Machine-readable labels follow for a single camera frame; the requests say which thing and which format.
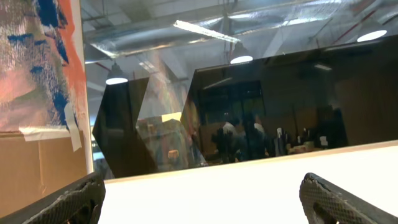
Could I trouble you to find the black angular wall panel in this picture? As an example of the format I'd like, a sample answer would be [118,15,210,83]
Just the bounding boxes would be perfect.
[93,36,397,178]

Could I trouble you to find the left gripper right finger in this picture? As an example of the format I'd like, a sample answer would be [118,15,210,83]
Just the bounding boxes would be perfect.
[299,173,397,224]

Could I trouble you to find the colourful painted poster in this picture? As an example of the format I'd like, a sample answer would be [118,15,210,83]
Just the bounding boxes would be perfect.
[0,0,90,134]

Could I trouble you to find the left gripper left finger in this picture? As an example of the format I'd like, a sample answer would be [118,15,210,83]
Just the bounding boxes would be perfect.
[1,172,106,224]

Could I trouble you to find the long fluorescent ceiling light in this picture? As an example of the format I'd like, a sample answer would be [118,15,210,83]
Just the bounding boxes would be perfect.
[173,20,241,44]

